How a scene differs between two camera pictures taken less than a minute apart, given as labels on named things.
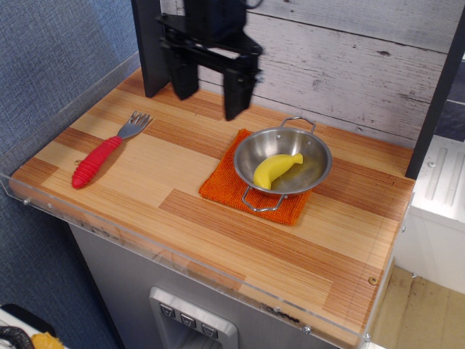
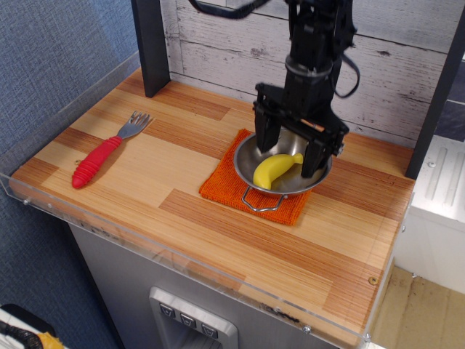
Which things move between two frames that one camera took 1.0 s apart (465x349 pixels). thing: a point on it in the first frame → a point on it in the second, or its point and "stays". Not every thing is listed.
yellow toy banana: x=269 y=168 stays
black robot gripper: x=215 y=28 → x=305 y=105
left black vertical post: x=155 y=61 stays
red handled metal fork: x=89 y=168 stays
